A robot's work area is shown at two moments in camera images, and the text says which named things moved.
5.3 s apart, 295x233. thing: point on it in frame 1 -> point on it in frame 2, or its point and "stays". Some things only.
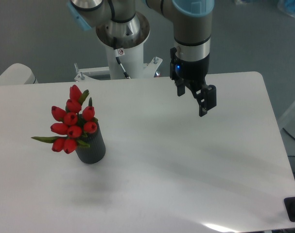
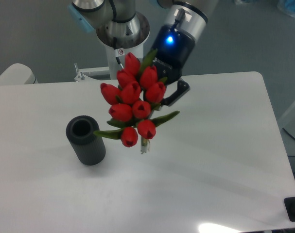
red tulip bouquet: x=73 y=125 -> x=134 y=103
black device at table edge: x=294 y=207 stays
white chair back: x=17 y=74 stays
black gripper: x=192 y=74 -> x=175 y=51
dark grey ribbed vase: x=95 y=153 stays
